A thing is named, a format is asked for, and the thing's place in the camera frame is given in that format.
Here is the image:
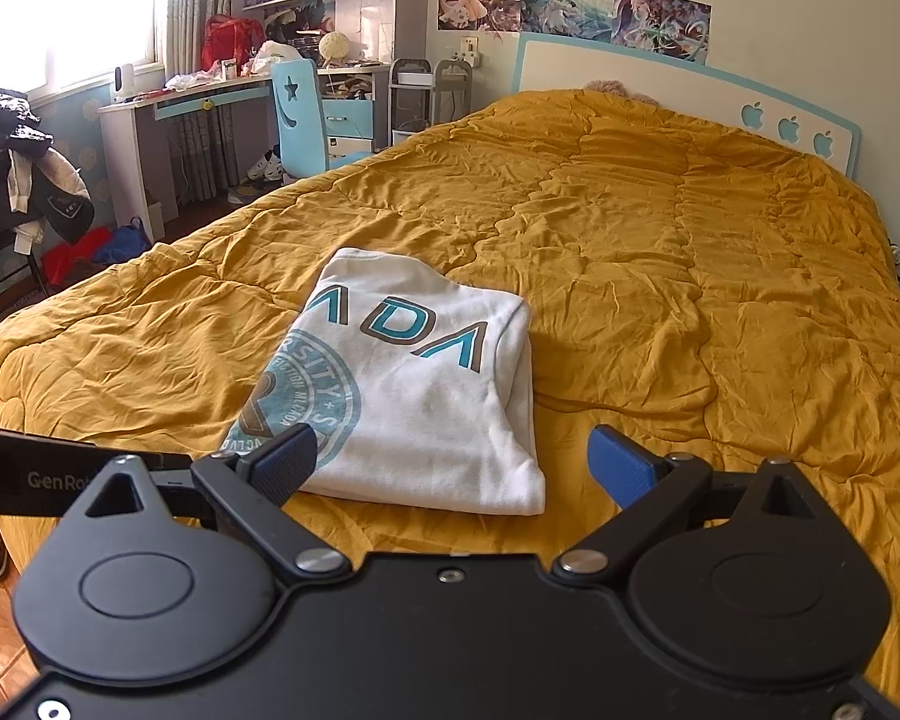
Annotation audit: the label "white sneakers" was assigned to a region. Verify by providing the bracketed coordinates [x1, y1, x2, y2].
[246, 150, 284, 186]

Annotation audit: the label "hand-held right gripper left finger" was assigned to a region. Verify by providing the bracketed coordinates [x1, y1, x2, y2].
[60, 427, 352, 586]

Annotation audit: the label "blue chair with star cutout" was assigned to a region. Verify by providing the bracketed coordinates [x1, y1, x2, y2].
[270, 58, 370, 182]

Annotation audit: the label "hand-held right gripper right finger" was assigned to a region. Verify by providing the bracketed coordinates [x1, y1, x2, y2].
[553, 425, 845, 586]

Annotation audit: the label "red bag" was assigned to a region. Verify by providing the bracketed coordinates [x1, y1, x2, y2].
[201, 15, 266, 73]

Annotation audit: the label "grey curtain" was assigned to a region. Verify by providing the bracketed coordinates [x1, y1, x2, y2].
[166, 0, 230, 77]

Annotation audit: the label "white printed sweatshirt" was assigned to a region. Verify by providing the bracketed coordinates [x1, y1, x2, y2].
[221, 247, 549, 518]

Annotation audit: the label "grey storage trolley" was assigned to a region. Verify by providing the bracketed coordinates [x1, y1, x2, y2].
[388, 56, 474, 145]

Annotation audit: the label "blue bag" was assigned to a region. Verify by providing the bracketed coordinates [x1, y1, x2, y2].
[94, 218, 152, 264]

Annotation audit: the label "pile of dark clothes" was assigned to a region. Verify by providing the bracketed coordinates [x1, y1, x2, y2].
[0, 88, 96, 257]

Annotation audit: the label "wall poster with green figure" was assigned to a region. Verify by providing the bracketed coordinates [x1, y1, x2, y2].
[523, 0, 617, 43]

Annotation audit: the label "white plastic bag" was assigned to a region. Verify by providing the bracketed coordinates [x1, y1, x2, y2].
[250, 40, 302, 77]

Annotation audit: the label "white and blue headboard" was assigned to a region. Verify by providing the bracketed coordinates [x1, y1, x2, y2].
[514, 30, 864, 182]

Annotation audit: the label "yellow quilted blanket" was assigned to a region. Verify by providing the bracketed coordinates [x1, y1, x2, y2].
[0, 88, 900, 700]

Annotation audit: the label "grey and blue desk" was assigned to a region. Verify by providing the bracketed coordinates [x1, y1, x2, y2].
[97, 64, 392, 242]

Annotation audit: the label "wall poster with red-haired figure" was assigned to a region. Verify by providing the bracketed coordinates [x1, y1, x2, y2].
[611, 0, 714, 65]

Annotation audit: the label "brown plush toy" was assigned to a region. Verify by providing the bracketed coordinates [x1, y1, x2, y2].
[580, 78, 662, 104]

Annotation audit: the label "red cloth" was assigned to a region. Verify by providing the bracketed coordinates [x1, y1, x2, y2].
[41, 228, 114, 287]

